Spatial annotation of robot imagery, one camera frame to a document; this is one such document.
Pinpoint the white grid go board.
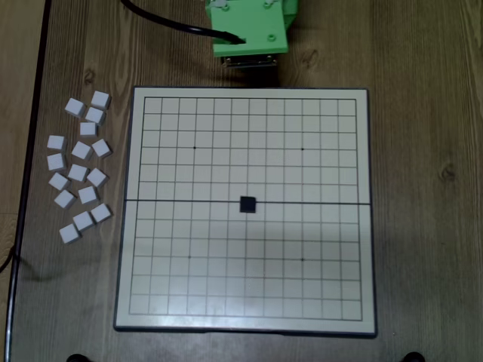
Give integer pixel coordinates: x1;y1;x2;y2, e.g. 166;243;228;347
112;85;378;339

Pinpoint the black cube stone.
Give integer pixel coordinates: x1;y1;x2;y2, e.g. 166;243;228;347
238;195;257;214

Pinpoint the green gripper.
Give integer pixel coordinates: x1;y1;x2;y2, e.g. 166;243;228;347
281;0;301;32

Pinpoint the black edge strip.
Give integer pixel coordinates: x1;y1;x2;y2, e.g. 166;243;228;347
4;0;54;362

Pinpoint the black camera cable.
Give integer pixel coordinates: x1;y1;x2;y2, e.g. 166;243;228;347
120;0;246;44

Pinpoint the green camera mount plate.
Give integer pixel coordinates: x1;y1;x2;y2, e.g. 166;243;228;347
205;0;290;71

